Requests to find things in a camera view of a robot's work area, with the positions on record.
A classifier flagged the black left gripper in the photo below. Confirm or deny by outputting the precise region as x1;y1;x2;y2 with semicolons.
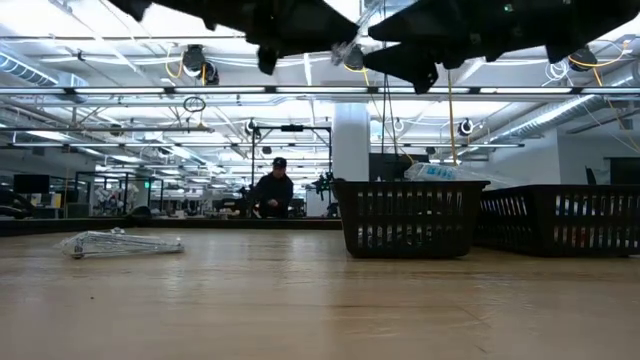
203;0;361;77

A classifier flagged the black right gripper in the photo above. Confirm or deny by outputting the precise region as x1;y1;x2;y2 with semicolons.
362;0;517;96

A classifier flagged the black slotted plastic basket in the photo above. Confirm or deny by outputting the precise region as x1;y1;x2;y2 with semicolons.
473;183;640;259
331;178;492;260

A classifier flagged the white building column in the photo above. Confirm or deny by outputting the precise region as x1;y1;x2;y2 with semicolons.
332;103;372;182

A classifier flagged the black screen behind baskets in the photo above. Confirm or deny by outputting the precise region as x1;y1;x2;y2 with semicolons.
368;153;417;182

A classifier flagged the person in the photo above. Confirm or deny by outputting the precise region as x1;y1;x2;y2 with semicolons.
251;156;295;220

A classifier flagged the large black background monitor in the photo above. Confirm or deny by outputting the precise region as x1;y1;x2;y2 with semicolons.
603;157;640;187

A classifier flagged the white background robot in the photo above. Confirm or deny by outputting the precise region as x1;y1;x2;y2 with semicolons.
94;184;141;216

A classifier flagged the small black background monitor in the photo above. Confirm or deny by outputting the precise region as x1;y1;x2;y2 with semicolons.
13;174;51;195

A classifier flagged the black ceiling cable reel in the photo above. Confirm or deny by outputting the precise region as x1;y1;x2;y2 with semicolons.
202;60;221;86
343;43;367;71
182;43;207;76

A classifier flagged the black background station frame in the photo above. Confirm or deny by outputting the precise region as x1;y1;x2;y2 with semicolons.
251;124;333;216

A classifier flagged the black aluminium table frame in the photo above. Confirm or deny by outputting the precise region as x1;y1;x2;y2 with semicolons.
0;217;344;237

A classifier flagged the low black background frame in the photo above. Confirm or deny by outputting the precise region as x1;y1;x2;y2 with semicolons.
74;171;165;217

